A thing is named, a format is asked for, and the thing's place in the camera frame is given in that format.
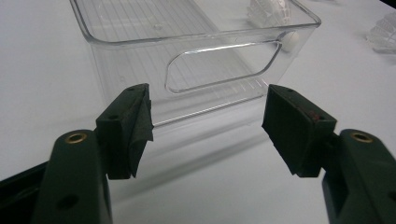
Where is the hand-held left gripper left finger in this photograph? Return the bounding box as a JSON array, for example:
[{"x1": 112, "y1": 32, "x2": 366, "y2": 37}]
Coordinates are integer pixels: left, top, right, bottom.
[{"x1": 31, "y1": 83, "x2": 154, "y2": 224}]

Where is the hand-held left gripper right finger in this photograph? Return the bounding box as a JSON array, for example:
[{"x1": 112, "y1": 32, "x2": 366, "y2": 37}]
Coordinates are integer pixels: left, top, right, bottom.
[{"x1": 262, "y1": 83, "x2": 396, "y2": 224}]

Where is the clear plastic container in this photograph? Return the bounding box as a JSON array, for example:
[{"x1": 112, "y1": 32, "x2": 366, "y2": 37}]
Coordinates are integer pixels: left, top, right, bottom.
[{"x1": 68, "y1": 0, "x2": 322, "y2": 129}]

